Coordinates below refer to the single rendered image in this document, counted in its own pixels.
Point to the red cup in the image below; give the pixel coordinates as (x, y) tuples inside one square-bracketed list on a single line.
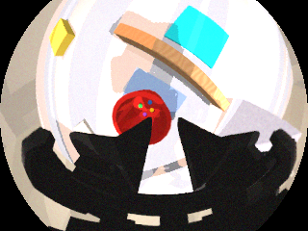
[(126, 113)]

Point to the tan wooden bar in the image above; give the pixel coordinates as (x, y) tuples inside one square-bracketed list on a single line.
[(177, 61)]

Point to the yellow block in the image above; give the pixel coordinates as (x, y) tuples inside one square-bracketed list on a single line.
[(61, 37)]

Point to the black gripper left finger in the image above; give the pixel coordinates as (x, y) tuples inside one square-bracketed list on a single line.
[(127, 150)]

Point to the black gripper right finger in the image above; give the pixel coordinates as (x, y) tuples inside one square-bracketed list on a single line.
[(205, 152)]

